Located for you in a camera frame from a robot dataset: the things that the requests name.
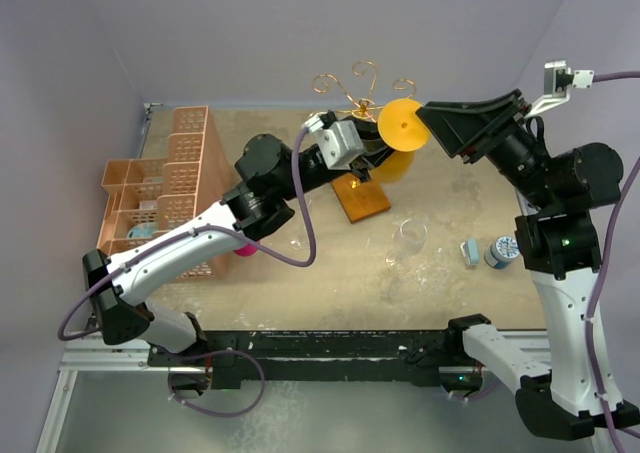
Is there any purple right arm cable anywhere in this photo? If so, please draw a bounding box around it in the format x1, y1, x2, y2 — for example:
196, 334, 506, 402
584, 70, 640, 453

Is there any yellow plastic goblet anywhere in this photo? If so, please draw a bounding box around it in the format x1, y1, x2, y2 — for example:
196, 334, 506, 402
371, 98, 431, 184

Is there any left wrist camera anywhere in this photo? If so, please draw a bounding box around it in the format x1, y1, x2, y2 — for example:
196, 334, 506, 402
302, 111, 365, 151

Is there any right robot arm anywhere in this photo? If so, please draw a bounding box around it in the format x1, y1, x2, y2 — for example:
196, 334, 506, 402
416, 91, 639, 441

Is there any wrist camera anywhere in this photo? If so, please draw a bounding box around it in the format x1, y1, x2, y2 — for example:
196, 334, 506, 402
525, 60, 595, 119
302, 111, 365, 151

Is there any gold wire wine glass rack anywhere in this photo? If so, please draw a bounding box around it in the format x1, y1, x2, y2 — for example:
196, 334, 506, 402
311, 60, 387, 123

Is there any small light blue box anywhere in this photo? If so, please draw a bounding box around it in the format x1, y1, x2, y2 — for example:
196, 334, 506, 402
460, 238, 480, 267

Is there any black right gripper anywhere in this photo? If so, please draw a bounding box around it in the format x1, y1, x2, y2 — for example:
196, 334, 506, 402
416, 87, 557, 209

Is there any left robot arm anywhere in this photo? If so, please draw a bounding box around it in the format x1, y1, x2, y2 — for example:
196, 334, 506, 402
82, 112, 397, 365

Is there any clear tilted wine glass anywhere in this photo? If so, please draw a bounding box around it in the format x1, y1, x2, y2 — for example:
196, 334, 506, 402
385, 219, 428, 273

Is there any peach plastic basket organizer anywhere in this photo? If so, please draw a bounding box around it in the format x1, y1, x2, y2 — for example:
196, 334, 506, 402
97, 106, 232, 255

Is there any magenta plastic goblet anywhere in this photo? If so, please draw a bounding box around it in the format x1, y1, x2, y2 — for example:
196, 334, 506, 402
234, 244, 258, 257

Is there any clear champagne flute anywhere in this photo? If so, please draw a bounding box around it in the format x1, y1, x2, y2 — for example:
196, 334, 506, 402
289, 200, 309, 250

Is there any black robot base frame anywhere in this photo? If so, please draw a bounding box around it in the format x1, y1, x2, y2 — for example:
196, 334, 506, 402
149, 330, 484, 392

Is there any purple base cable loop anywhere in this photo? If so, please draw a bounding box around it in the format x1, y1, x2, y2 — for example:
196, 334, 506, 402
167, 348, 267, 418

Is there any wooden rack base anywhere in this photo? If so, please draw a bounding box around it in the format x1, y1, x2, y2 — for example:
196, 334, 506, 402
331, 174, 391, 224

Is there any aluminium rail frame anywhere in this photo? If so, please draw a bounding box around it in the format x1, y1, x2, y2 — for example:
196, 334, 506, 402
36, 336, 212, 452

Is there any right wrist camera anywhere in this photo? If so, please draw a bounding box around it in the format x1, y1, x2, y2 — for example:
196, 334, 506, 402
525, 60, 595, 119

